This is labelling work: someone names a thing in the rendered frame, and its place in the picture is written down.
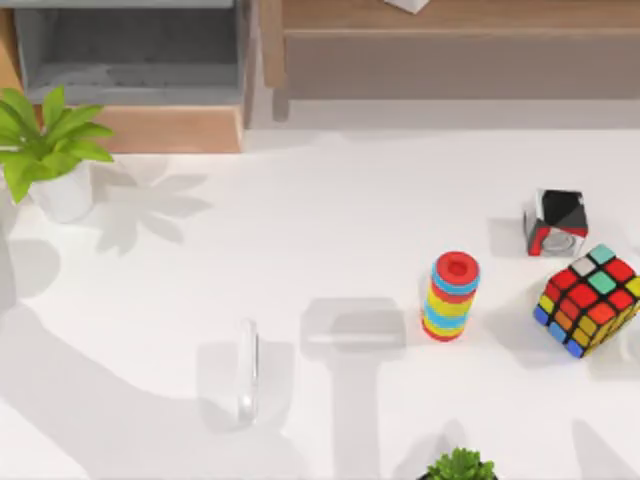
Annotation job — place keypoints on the stack of coloured rings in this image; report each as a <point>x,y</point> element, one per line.
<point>451,297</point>

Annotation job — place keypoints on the wooden shelf unit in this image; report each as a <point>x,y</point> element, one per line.
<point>450,60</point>

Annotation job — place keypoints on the black red white cube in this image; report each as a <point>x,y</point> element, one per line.
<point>555,222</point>

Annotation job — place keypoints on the white object on shelf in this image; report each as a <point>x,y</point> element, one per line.
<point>407,4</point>

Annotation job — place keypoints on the pulled-out wooden drawer grey inside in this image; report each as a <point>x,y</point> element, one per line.
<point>135,60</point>

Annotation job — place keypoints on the small green plant dark pot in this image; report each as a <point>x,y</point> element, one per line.
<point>457,466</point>

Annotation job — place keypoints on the multicoloured puzzle cube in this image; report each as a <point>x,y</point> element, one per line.
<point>586,301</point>

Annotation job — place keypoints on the green plant in white pot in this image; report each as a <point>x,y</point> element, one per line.
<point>47,150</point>

